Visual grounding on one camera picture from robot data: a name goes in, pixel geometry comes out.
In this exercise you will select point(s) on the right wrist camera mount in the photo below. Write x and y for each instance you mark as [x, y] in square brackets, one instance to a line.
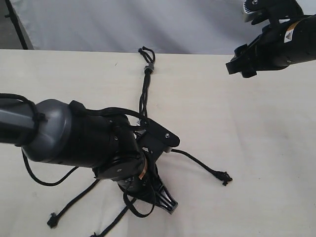
[257, 11]

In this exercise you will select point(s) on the black stand pole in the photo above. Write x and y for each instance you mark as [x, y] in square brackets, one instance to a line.
[14, 20]

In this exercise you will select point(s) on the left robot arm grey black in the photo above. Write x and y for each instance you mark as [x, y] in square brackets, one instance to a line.
[117, 144]

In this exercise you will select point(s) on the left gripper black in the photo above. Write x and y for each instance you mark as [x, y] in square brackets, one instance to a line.
[149, 187]

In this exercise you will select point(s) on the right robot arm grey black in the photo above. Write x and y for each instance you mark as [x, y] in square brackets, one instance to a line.
[304, 36]

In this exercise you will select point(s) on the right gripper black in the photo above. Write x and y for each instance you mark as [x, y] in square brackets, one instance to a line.
[272, 50]

